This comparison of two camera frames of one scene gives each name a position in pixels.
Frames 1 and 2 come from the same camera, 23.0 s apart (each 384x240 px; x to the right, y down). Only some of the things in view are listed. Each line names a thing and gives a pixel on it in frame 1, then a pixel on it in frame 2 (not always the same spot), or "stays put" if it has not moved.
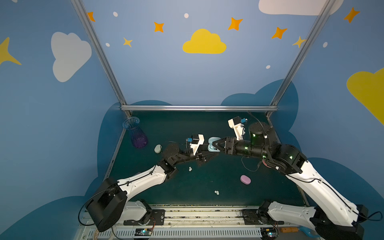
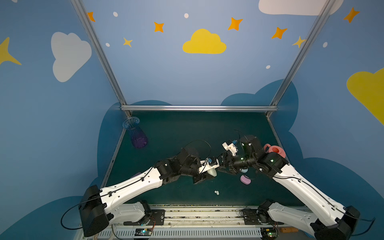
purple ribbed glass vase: (139, 139) stays put
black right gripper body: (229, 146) to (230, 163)
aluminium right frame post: (322, 15) stays put
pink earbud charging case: (245, 179) stays put
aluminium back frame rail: (200, 108) stays put
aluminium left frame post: (103, 57) stays put
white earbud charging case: (157, 148) to (212, 172)
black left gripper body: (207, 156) to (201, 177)
